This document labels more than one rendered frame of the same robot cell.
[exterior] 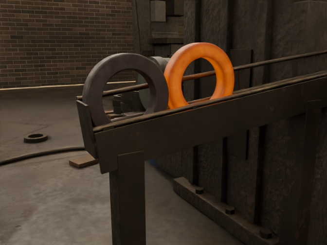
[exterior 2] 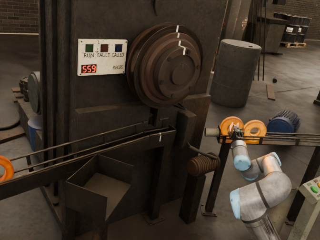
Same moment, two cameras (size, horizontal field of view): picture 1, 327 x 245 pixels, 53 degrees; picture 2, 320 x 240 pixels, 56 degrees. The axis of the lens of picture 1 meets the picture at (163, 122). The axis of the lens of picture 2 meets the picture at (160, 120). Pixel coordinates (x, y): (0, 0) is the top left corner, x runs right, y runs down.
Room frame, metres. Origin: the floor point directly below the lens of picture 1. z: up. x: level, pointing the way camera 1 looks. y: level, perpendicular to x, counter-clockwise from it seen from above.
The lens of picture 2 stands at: (-0.42, -0.60, 1.55)
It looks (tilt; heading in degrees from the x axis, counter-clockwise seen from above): 25 degrees down; 350
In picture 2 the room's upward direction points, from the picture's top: 9 degrees clockwise
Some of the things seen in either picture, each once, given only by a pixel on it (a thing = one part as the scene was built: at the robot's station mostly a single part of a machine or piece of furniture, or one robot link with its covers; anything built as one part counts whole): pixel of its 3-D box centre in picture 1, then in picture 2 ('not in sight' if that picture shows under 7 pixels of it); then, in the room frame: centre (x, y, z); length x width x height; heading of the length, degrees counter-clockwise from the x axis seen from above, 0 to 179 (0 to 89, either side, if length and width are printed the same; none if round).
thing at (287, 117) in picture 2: not in sight; (284, 125); (2.63, -2.67, 0.17); 0.57 x 0.31 x 0.34; 138
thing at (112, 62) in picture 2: not in sight; (103, 57); (1.13, -0.53, 1.15); 0.26 x 0.02 x 0.18; 118
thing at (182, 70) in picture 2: not in sight; (177, 73); (1.11, -0.93, 1.11); 0.28 x 0.06 x 0.28; 118
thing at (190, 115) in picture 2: not in sight; (184, 129); (1.32, -1.08, 0.68); 0.11 x 0.08 x 0.24; 28
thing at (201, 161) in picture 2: not in sight; (197, 187); (1.23, -1.24, 0.27); 0.22 x 0.13 x 0.53; 118
